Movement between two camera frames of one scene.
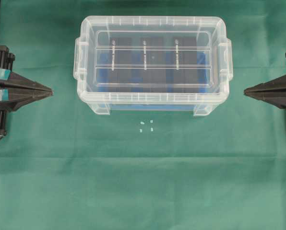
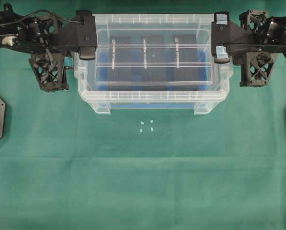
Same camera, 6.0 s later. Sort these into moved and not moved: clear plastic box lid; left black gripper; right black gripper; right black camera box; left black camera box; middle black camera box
Moved: right black gripper; left black gripper
Not moved: middle black camera box; left black camera box; right black camera box; clear plastic box lid
